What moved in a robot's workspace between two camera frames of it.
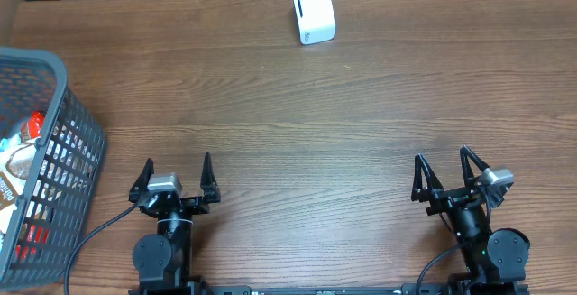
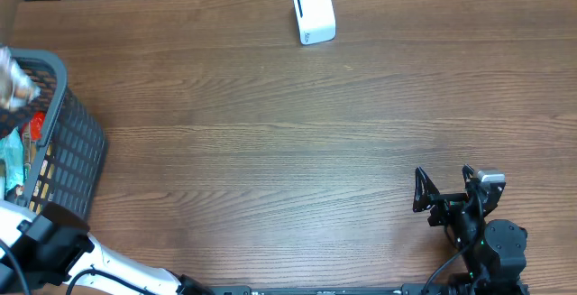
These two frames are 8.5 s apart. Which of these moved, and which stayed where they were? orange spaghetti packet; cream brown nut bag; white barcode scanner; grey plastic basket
Moved: cream brown nut bag
Stayed: grey plastic basket; orange spaghetti packet; white barcode scanner
